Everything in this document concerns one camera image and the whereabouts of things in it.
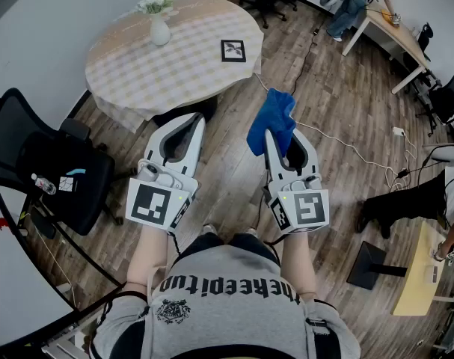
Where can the person's grey printed shirt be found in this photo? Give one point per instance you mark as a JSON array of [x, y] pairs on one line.
[[226, 312]]

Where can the person's right forearm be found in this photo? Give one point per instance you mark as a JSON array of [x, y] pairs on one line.
[[297, 264]]

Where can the person's left forearm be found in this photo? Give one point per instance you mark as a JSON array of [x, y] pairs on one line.
[[146, 256]]

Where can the person's shoe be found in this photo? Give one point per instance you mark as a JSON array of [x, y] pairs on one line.
[[209, 229], [251, 231]]

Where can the orange cloth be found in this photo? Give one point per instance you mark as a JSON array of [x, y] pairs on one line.
[[386, 15]]

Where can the person's left shoe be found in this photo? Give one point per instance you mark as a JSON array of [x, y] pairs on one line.
[[209, 229]]

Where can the white power strip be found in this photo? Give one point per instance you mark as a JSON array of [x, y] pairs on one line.
[[399, 131]]

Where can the black framed picture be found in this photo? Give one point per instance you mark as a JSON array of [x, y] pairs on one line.
[[233, 51]]

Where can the white curved desk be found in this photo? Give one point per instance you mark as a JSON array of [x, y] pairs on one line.
[[13, 282]]

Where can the white ribbed vase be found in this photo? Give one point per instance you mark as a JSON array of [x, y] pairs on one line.
[[160, 32]]

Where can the small red item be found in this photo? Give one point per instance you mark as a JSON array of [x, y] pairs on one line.
[[0, 223]]

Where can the person's right shoe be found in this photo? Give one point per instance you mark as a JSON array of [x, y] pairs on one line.
[[251, 231]]

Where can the wooden desk with white legs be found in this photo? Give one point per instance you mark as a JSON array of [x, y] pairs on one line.
[[398, 32]]

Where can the person's black shorts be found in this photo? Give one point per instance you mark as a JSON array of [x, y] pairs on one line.
[[245, 243]]

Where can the clear water bottle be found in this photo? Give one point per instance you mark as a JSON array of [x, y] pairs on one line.
[[44, 184]]

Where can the small wooden side table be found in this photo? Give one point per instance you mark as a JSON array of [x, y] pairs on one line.
[[421, 275]]

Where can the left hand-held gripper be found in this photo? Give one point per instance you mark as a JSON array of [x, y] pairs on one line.
[[148, 204]]

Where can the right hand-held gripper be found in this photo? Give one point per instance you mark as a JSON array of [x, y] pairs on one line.
[[309, 208]]

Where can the black power adapter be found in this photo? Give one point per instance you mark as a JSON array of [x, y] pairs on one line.
[[403, 172]]

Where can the blue cloth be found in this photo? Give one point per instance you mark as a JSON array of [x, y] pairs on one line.
[[271, 118]]

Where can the round table with checked cloth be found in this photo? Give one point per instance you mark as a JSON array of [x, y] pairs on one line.
[[167, 73]]

